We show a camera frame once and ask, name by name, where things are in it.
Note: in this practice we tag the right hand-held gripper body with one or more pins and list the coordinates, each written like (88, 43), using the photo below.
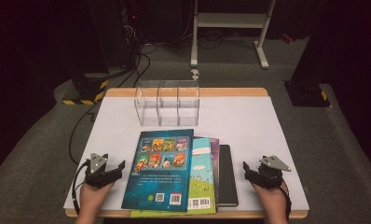
(272, 165)

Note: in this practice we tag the dark equipment rack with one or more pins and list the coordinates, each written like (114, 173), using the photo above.
(129, 31)

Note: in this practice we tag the clear acrylic book rack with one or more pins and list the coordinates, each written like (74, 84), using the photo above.
(168, 105)

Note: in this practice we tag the small red object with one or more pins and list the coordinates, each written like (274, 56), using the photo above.
(286, 38)

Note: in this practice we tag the small white floor object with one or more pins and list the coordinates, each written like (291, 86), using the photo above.
(195, 74)

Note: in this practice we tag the person's right hand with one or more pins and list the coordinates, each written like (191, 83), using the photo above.
(272, 202)

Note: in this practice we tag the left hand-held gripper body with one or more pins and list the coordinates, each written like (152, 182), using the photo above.
(96, 163)

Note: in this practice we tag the dark blue picture book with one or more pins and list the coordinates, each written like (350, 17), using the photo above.
(162, 174)

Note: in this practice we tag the black yellow striped base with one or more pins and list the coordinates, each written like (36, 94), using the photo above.
(87, 90)
(308, 95)

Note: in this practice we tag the white metal stand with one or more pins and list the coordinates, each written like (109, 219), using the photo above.
(230, 20)

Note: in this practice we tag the black notebook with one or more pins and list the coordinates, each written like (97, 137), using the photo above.
(227, 174)

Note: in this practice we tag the purple magazine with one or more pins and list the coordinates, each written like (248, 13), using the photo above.
(215, 155)

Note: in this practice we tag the person's left hand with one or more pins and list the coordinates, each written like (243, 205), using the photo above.
(93, 199)

